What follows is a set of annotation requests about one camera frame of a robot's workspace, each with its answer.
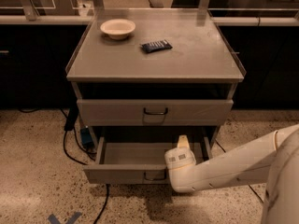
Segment grey drawer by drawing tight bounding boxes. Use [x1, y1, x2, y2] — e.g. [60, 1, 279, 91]
[83, 135, 214, 185]
[78, 99, 233, 126]

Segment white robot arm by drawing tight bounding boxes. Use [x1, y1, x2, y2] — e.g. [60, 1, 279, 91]
[164, 124, 299, 224]

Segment grey drawer cabinet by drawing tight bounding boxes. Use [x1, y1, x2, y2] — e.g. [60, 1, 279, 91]
[67, 8, 245, 140]

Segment grey top drawer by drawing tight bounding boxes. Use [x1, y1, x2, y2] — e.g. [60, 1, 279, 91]
[78, 99, 233, 126]

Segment blue power adapter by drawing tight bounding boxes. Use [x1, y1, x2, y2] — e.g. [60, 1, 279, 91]
[80, 128, 93, 148]

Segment dark blue snack packet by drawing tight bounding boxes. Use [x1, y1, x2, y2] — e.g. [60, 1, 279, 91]
[141, 39, 173, 53]

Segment black power strip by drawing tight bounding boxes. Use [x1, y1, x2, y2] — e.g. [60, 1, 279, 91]
[64, 105, 78, 132]

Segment white bowl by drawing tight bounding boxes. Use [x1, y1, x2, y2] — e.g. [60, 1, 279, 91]
[100, 19, 135, 40]

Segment black floor cable right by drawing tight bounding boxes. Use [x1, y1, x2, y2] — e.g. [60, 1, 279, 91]
[215, 140, 265, 204]

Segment black floor cable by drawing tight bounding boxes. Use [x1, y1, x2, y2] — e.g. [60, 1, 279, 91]
[18, 107, 110, 224]
[215, 140, 265, 204]

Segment black floor cable left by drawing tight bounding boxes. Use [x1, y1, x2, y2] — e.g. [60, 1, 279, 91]
[18, 107, 110, 224]

